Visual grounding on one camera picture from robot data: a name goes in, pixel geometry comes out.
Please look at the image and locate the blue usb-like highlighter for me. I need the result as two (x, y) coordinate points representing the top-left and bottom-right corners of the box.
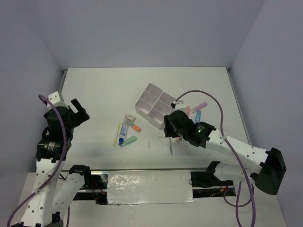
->
(194, 110), (201, 123)

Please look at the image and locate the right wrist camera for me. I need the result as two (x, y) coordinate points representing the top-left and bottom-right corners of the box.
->
(170, 100), (187, 112)

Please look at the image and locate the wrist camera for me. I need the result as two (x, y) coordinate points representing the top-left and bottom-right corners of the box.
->
(48, 91), (64, 106)
(170, 100), (187, 112)

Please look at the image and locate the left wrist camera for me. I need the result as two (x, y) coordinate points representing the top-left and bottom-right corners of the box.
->
(48, 91), (64, 106)

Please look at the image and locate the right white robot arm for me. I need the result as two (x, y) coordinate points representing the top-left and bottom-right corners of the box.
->
(164, 110), (286, 195)

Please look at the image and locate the grey craft knife pen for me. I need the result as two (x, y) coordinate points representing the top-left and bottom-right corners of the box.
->
(169, 137), (173, 157)

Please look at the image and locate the green highlighter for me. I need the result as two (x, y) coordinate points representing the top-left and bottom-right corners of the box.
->
(122, 136), (137, 147)

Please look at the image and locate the blue white glue tube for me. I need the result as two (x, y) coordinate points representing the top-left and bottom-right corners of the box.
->
(118, 123), (128, 146)

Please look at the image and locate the pink highlighter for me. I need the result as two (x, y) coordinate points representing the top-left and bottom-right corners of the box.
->
(186, 106), (190, 115)

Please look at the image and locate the orange highlighter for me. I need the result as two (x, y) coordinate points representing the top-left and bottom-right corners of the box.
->
(123, 118), (141, 132)

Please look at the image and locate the purple highlighter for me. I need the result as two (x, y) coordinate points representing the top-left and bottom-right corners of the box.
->
(190, 102), (208, 113)

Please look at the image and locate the yellow white pen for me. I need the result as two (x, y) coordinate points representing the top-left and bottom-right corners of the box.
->
(113, 123), (121, 147)

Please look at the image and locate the white compartment organizer box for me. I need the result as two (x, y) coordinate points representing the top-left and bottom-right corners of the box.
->
(135, 83), (176, 130)

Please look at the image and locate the white eraser with sleeve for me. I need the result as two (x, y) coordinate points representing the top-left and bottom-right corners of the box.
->
(125, 113), (136, 122)

